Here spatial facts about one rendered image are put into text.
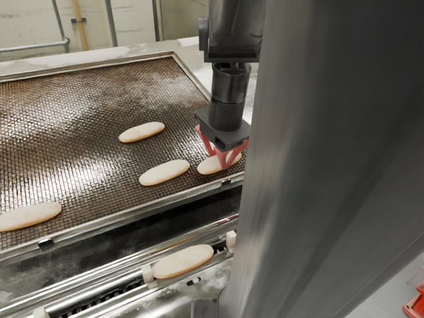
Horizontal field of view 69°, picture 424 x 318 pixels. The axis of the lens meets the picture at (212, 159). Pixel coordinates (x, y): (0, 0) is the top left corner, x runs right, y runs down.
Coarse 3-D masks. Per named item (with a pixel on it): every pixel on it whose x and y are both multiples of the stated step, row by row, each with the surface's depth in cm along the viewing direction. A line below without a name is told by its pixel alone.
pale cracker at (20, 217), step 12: (36, 204) 49; (48, 204) 49; (60, 204) 50; (0, 216) 47; (12, 216) 47; (24, 216) 47; (36, 216) 48; (48, 216) 48; (0, 228) 46; (12, 228) 46
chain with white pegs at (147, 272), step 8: (232, 232) 50; (232, 240) 49; (216, 248) 51; (224, 248) 51; (144, 272) 44; (152, 272) 44; (144, 280) 44; (152, 280) 45; (128, 288) 45; (104, 296) 44; (112, 296) 45; (88, 304) 43; (96, 304) 43; (40, 312) 39; (72, 312) 42
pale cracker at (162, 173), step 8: (176, 160) 59; (184, 160) 59; (152, 168) 57; (160, 168) 57; (168, 168) 57; (176, 168) 57; (184, 168) 58; (144, 176) 55; (152, 176) 55; (160, 176) 55; (168, 176) 56; (176, 176) 57; (144, 184) 54; (152, 184) 55
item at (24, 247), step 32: (96, 64) 82; (128, 64) 84; (32, 96) 71; (64, 96) 72; (96, 96) 73; (160, 96) 75; (64, 128) 64; (96, 128) 65; (128, 128) 66; (192, 128) 67; (0, 160) 56; (32, 160) 57; (64, 160) 58; (96, 160) 58; (160, 160) 60; (192, 160) 60; (0, 192) 51; (128, 192) 53; (192, 192) 54; (64, 224) 48; (96, 224) 48; (0, 256) 43
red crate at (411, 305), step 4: (416, 288) 41; (420, 292) 40; (416, 296) 45; (420, 296) 41; (412, 300) 44; (416, 300) 42; (420, 300) 41; (408, 304) 44; (412, 304) 44; (416, 304) 42; (420, 304) 42; (404, 308) 43; (408, 308) 43; (412, 308) 43; (416, 308) 42; (420, 308) 42; (408, 312) 43; (412, 312) 43; (416, 312) 43; (420, 312) 42; (412, 316) 42; (416, 316) 42; (420, 316) 42
